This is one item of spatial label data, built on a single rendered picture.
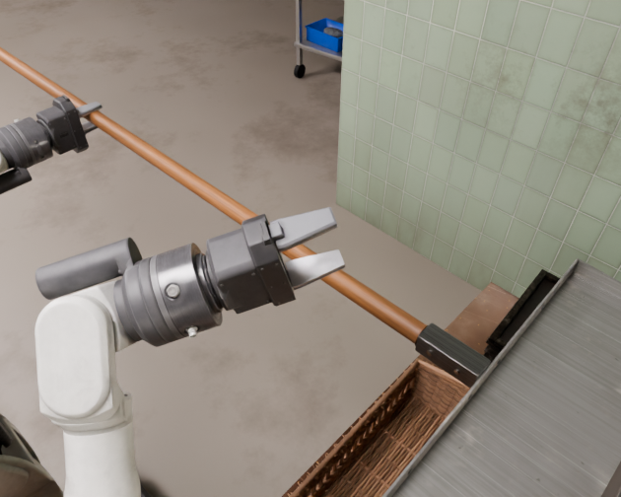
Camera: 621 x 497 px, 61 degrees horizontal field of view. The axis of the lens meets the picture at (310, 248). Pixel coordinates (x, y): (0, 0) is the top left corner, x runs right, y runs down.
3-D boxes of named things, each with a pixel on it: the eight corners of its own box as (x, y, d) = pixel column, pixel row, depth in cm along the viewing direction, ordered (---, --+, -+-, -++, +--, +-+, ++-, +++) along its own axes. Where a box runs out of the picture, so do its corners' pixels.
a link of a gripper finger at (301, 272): (337, 245, 57) (283, 262, 57) (346, 268, 56) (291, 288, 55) (338, 251, 59) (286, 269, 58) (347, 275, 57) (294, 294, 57)
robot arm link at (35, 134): (54, 87, 109) (-4, 107, 103) (77, 103, 104) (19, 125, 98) (73, 139, 118) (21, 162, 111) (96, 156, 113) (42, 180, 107)
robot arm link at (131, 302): (173, 346, 48) (55, 387, 48) (195, 327, 59) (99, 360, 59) (133, 230, 48) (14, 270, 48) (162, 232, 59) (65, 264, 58)
